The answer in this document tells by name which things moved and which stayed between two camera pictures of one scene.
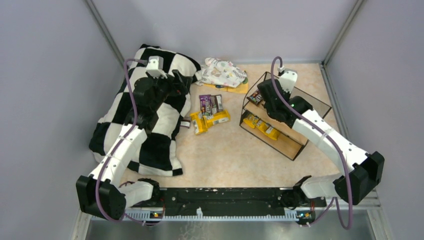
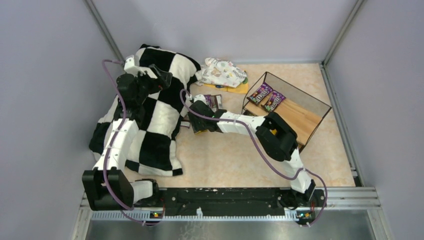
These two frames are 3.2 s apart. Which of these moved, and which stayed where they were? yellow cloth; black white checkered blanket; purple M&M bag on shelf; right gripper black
Moved: right gripper black
Stayed: purple M&M bag on shelf; black white checkered blanket; yellow cloth
